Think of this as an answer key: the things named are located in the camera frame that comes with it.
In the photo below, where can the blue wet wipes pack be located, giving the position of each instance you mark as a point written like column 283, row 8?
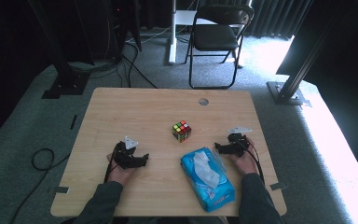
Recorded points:
column 217, row 196

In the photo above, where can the dark equipment cabinet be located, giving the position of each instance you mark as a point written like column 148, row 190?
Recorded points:
column 105, row 31

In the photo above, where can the black tape strip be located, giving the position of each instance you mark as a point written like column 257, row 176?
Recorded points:
column 73, row 122

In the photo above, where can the white wet wipe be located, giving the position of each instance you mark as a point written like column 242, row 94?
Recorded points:
column 205, row 169

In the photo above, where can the person's left hand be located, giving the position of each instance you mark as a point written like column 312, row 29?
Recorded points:
column 119, row 175

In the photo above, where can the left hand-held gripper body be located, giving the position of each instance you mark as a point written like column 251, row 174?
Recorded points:
column 124, row 157

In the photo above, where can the colourful puzzle cube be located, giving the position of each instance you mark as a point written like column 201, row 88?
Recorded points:
column 181, row 132

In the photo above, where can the grey tape piece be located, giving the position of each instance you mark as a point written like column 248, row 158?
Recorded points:
column 278, row 186
column 61, row 189

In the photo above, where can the black folding chair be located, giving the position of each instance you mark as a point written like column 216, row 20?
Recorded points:
column 214, row 37

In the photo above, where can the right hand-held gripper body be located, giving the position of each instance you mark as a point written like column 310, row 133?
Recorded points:
column 237, row 144

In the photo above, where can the black metal stand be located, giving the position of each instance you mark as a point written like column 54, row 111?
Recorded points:
column 65, row 87
column 287, row 93

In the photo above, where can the person's right hand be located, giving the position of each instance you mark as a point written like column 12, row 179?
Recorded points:
column 247, row 163

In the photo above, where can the dark curtain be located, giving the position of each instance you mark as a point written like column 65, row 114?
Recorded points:
column 276, row 18

